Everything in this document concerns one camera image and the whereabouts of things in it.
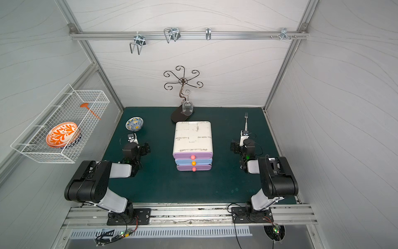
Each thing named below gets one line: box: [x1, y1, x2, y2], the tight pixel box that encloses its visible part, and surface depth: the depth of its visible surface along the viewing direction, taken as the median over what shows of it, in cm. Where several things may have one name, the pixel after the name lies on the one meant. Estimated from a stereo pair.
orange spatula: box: [79, 102, 102, 121], surface depth 80 cm
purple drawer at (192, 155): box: [172, 151, 213, 161], surface depth 75 cm
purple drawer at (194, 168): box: [176, 164, 213, 173], surface depth 88 cm
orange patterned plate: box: [45, 121, 81, 149], surface depth 64 cm
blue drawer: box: [174, 158, 213, 166], surface depth 82 cm
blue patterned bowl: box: [125, 116, 144, 132], surface depth 110 cm
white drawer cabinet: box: [172, 120, 213, 171], surface depth 79 cm
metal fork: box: [244, 112, 249, 132], surface depth 113 cm
